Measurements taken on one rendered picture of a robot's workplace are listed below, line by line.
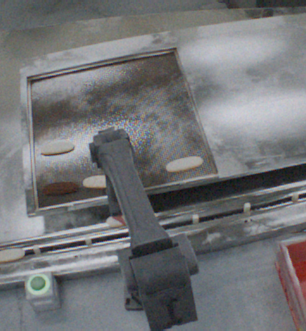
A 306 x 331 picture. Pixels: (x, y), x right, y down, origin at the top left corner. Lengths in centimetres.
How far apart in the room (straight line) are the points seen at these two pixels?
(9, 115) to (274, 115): 90
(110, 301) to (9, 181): 53
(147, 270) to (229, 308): 52
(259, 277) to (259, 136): 42
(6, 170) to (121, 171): 73
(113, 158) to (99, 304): 43
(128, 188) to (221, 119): 65
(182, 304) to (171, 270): 6
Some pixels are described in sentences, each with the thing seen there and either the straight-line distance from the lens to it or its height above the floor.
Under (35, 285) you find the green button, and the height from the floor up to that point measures 91.
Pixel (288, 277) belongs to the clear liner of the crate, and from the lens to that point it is 113.
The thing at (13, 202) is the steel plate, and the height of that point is 82.
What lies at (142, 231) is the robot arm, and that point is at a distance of 75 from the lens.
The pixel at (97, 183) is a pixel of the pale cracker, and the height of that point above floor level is 91.
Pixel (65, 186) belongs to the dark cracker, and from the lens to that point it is 133.
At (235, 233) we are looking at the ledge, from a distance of 125.
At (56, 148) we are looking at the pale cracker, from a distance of 141.
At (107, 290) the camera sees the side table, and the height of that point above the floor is 82.
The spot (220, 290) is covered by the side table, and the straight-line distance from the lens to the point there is 121.
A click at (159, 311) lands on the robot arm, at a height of 123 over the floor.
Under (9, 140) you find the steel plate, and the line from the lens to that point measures 166.
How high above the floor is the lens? 189
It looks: 48 degrees down
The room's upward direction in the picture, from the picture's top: 7 degrees counter-clockwise
